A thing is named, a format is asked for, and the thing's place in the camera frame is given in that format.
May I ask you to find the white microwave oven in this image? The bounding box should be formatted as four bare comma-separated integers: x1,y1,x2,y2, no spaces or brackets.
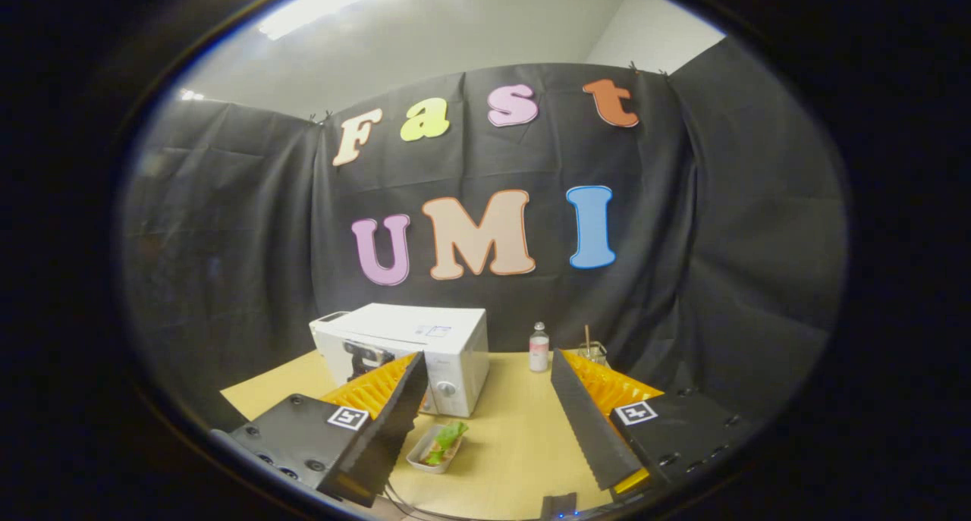
310,303,490,418

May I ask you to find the lettuce sandwich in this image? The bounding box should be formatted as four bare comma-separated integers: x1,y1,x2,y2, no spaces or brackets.
421,421,469,466

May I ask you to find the black backdrop cloth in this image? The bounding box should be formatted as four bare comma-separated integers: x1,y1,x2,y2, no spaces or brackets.
121,36,847,431

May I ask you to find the small clear bottle white cap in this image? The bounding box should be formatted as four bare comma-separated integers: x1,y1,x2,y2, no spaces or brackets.
529,322,550,373

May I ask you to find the white food tray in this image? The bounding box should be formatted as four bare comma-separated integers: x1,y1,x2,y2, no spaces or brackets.
407,422,465,475

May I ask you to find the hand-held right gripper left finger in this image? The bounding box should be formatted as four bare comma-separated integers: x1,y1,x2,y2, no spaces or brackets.
226,352,429,509

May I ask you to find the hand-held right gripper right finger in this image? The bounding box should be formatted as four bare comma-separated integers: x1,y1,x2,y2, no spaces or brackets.
551,349,761,505

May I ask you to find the long ceiling light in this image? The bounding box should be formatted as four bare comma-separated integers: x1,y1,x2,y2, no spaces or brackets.
258,0,412,41

